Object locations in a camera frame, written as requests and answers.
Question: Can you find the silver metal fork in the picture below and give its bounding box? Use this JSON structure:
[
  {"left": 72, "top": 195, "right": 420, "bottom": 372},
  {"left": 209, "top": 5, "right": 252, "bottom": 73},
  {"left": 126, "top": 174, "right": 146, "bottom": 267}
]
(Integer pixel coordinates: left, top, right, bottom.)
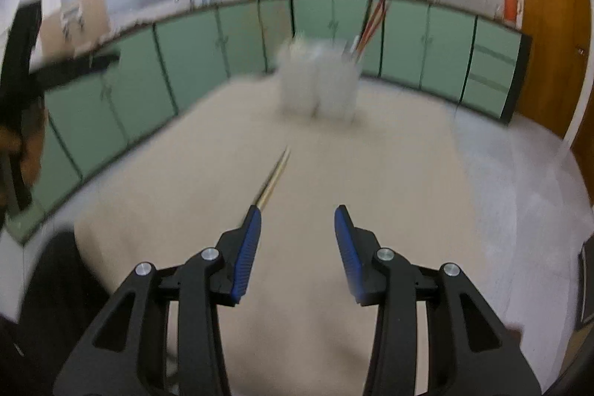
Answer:
[{"left": 343, "top": 34, "right": 360, "bottom": 57}]

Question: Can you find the light wooden chopstick red end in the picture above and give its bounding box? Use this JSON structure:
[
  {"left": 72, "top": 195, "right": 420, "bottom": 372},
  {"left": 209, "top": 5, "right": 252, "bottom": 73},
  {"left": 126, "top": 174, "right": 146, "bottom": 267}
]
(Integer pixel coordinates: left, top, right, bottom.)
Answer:
[{"left": 354, "top": 0, "right": 387, "bottom": 63}]

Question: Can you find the thin wooden chopstick orange end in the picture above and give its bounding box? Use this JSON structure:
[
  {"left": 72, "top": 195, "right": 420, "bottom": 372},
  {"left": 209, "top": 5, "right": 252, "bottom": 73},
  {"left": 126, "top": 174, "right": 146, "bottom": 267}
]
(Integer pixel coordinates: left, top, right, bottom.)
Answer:
[{"left": 356, "top": 0, "right": 392, "bottom": 63}]

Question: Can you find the person's hand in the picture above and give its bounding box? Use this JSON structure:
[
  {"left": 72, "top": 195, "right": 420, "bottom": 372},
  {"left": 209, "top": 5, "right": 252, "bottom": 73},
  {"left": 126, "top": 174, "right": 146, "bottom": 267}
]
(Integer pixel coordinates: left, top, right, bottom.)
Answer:
[{"left": 1, "top": 99, "right": 48, "bottom": 188}]

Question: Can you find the plain bamboo chopstick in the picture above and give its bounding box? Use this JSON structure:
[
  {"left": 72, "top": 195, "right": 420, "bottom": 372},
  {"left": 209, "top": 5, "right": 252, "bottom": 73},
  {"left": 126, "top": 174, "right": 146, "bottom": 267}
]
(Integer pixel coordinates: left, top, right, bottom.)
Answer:
[
  {"left": 251, "top": 144, "right": 292, "bottom": 211},
  {"left": 257, "top": 147, "right": 293, "bottom": 212}
]

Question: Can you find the white utensil holder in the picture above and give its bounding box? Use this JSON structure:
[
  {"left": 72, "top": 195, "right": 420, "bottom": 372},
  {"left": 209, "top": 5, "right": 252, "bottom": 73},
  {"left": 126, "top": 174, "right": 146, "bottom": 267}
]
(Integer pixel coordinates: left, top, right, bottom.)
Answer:
[{"left": 275, "top": 36, "right": 362, "bottom": 122}]

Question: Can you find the wooden door left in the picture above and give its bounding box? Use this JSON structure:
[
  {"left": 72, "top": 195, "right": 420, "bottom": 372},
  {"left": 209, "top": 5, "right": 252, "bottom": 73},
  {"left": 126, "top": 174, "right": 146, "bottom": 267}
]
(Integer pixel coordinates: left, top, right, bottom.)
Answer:
[{"left": 516, "top": 0, "right": 591, "bottom": 138}]

